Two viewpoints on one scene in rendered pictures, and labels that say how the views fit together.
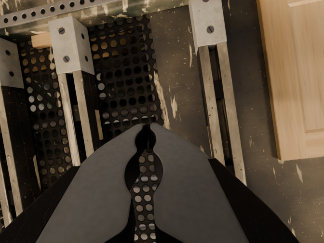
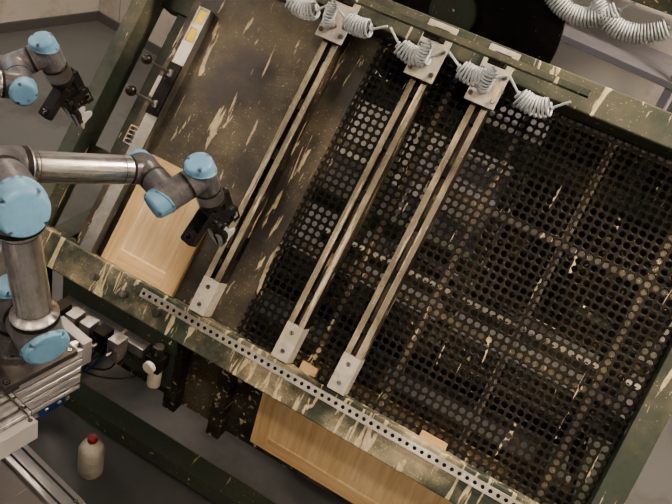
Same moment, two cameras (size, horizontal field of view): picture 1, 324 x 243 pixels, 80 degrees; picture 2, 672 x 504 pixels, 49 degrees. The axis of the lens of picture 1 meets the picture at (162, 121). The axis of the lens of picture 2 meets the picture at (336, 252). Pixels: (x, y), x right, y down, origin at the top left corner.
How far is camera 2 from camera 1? 2.04 m
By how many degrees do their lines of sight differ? 22
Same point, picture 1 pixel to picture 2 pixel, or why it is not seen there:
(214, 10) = (199, 294)
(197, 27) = (212, 292)
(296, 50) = (177, 246)
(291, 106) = not seen: hidden behind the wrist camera
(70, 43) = (282, 340)
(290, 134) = not seen: hidden behind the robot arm
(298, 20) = (166, 262)
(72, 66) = (291, 325)
